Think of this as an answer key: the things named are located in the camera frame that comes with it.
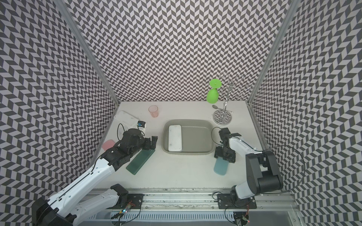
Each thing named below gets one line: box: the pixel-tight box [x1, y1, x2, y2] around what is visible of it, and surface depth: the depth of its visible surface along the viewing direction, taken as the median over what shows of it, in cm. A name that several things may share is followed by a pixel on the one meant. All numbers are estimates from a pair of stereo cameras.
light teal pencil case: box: [213, 156, 230, 176], surface depth 85 cm
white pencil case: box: [167, 124, 183, 153], surface depth 96 cm
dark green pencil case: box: [125, 149, 156, 176], surface depth 85 cm
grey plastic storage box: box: [161, 119, 215, 155], surface depth 100 cm
